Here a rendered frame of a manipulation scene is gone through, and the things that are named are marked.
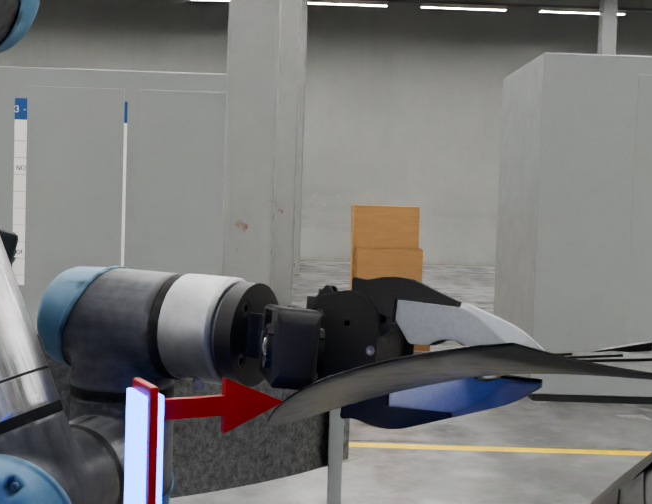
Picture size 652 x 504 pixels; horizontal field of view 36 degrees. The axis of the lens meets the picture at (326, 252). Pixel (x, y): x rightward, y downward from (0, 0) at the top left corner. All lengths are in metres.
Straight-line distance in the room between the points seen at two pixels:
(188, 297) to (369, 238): 7.93
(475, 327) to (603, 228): 6.15
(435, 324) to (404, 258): 8.03
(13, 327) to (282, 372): 0.17
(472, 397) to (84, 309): 0.28
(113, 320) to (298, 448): 2.00
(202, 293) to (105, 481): 0.14
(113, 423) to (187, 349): 0.08
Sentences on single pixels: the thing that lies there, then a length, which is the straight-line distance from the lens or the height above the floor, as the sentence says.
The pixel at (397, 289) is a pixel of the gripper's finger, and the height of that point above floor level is 1.22.
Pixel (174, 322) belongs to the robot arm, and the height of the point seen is 1.18.
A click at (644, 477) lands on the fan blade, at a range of 0.77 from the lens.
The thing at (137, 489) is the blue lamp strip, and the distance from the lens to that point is 0.43.
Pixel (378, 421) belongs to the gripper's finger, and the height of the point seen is 1.13.
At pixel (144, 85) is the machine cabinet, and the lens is 6.67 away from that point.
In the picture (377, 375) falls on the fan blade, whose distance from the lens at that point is 0.46.
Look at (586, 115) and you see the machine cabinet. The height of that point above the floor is 1.86.
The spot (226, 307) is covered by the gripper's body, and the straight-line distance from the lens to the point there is 0.67.
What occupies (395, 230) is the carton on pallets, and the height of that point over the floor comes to 1.02.
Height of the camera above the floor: 1.27
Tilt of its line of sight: 3 degrees down
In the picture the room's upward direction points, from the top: 2 degrees clockwise
